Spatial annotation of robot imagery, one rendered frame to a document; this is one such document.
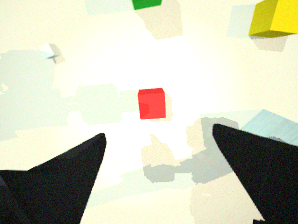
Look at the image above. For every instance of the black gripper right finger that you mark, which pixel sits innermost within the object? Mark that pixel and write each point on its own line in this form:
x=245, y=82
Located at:
x=266, y=168

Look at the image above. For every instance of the yellow block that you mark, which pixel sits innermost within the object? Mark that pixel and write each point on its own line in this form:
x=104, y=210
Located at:
x=275, y=18

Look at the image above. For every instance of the green block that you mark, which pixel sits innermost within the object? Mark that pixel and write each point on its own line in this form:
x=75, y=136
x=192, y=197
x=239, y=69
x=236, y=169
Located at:
x=139, y=4

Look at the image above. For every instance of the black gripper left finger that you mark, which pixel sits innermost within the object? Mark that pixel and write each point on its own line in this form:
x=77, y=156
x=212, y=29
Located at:
x=56, y=191

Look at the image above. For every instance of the red block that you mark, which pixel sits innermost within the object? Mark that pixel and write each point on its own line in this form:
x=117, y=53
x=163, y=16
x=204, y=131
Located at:
x=151, y=103

